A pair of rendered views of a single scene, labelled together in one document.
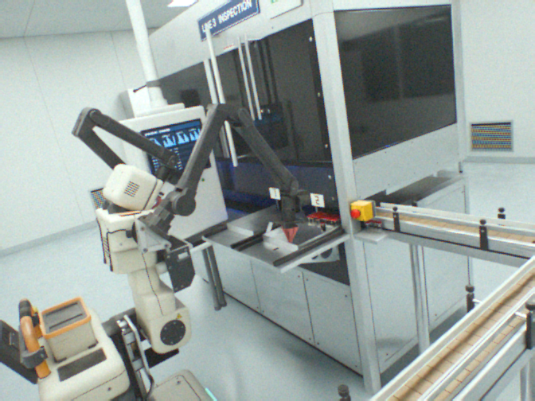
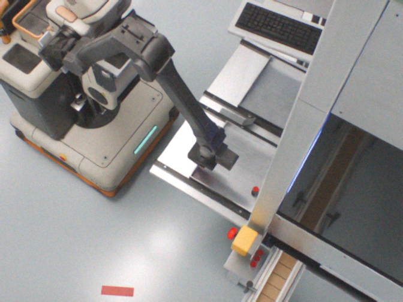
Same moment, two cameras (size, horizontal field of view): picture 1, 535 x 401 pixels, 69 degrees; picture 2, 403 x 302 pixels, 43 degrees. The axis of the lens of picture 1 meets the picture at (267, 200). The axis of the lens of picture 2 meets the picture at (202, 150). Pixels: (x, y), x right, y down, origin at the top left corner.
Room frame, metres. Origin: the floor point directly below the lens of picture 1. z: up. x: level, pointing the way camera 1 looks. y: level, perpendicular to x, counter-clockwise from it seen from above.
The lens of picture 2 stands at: (1.24, -0.68, 2.59)
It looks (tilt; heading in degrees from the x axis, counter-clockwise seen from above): 66 degrees down; 61
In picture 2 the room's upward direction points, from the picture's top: 4 degrees clockwise
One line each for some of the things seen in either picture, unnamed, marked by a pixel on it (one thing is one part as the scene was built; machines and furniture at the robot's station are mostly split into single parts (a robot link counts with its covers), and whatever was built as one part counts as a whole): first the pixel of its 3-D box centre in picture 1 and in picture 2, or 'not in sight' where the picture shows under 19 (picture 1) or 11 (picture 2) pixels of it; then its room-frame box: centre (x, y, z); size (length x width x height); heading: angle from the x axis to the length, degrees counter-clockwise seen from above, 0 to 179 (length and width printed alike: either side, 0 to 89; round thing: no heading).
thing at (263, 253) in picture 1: (275, 234); (254, 130); (1.82, -0.01, 0.87); 0.70 x 0.48 x 0.02; 33
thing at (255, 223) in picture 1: (265, 219); (292, 102); (2.00, 0.03, 0.90); 0.34 x 0.26 x 0.04; 123
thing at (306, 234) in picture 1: (307, 230); (249, 172); (1.72, -0.16, 0.90); 0.34 x 0.26 x 0.04; 123
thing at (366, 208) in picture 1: (362, 210); (246, 241); (1.58, -0.39, 0.99); 0.08 x 0.07 x 0.07; 123
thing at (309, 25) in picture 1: (322, 118); not in sight; (1.68, -0.30, 1.40); 0.04 x 0.01 x 0.80; 33
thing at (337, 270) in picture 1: (236, 227); not in sight; (2.49, 0.24, 0.73); 1.98 x 0.01 x 0.25; 33
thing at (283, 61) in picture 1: (291, 98); not in sight; (1.85, -0.20, 1.50); 0.43 x 0.01 x 0.59; 33
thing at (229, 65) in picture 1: (240, 106); not in sight; (2.22, 0.05, 1.50); 0.47 x 0.01 x 0.59; 33
